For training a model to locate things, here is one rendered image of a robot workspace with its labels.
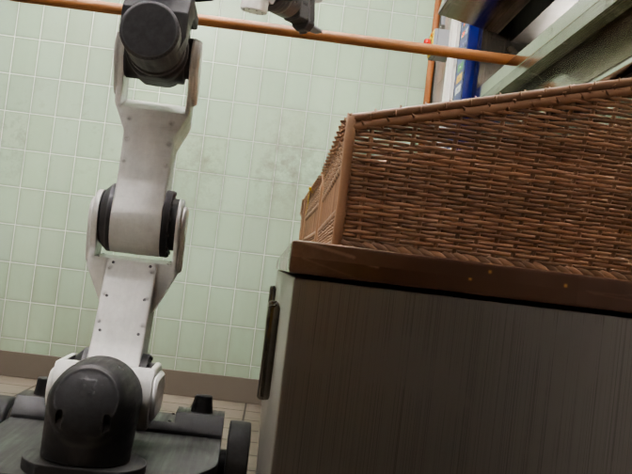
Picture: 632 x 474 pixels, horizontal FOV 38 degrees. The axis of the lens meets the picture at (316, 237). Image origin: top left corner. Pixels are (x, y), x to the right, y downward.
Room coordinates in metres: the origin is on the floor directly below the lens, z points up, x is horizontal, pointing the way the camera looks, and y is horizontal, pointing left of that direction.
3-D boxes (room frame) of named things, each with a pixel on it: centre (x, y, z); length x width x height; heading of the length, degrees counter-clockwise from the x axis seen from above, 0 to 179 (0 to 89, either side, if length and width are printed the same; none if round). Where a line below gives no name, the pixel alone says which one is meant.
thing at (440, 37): (3.43, -0.38, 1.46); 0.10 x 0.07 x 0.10; 3
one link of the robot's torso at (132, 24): (1.84, 0.37, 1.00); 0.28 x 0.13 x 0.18; 4
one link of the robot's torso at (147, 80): (1.90, 0.37, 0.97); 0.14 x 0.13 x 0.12; 94
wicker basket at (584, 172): (1.29, -0.25, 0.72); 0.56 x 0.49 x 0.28; 2
